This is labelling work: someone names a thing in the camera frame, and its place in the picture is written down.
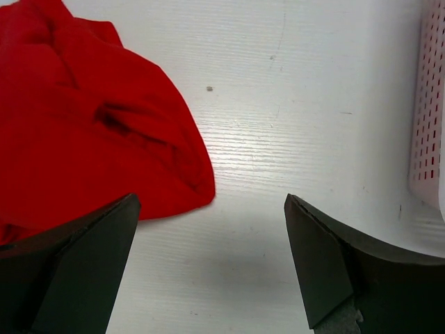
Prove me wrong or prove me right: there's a red t shirt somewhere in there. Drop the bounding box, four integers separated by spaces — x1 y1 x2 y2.
1 1 216 244

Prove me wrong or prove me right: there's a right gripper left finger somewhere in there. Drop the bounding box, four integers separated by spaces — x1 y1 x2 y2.
1 194 140 333

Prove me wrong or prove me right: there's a white perforated plastic basket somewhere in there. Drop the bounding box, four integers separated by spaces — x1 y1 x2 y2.
409 1 444 219

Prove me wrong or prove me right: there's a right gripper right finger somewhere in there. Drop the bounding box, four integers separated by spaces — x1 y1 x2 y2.
284 195 444 333

